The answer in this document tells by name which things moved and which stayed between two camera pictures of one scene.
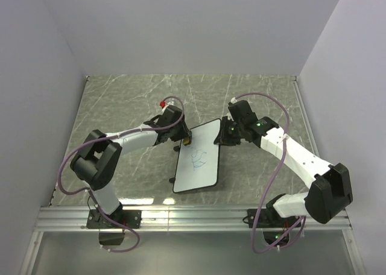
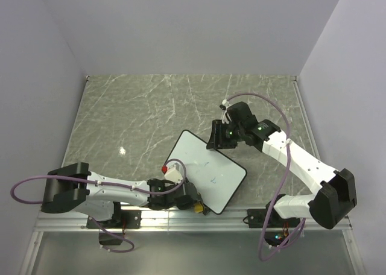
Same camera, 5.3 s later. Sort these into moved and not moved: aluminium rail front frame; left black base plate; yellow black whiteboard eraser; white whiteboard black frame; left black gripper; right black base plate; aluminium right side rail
Moved: left black gripper; yellow black whiteboard eraser; white whiteboard black frame
Not moved: left black base plate; right black base plate; aluminium rail front frame; aluminium right side rail
